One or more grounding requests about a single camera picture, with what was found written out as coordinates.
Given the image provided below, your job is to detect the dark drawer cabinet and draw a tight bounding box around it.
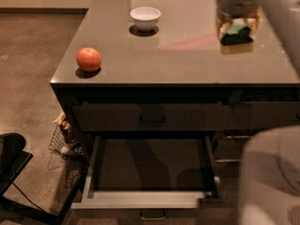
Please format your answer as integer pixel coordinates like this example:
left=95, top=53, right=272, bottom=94
left=50, top=0, right=300, bottom=180

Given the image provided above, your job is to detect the open middle drawer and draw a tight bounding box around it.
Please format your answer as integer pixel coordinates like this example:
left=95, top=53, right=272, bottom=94
left=71, top=137, right=235, bottom=221

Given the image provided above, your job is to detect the green and yellow sponge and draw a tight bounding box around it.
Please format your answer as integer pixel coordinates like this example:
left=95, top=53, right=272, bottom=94
left=220, top=24, right=253, bottom=46

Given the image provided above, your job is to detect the wire basket with items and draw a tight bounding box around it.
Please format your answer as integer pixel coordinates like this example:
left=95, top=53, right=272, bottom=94
left=49, top=112, right=84, bottom=158

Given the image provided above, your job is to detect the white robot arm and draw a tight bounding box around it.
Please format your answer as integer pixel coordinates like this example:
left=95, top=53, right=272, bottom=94
left=217, top=0, right=300, bottom=225

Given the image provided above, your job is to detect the red apple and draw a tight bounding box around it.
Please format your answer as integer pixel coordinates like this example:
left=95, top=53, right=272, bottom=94
left=76, top=47, right=102, bottom=72

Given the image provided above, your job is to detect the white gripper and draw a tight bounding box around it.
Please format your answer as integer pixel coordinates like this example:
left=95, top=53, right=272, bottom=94
left=216, top=0, right=261, bottom=45

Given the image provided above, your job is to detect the white bowl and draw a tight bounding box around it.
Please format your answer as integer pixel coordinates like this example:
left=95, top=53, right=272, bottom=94
left=130, top=7, right=161, bottom=31

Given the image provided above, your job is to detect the black chair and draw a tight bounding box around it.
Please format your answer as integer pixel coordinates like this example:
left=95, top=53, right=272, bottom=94
left=0, top=133, right=83, bottom=225

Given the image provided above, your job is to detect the closed top drawer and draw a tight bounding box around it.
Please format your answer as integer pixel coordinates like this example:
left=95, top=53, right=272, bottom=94
left=73, top=104, right=233, bottom=131

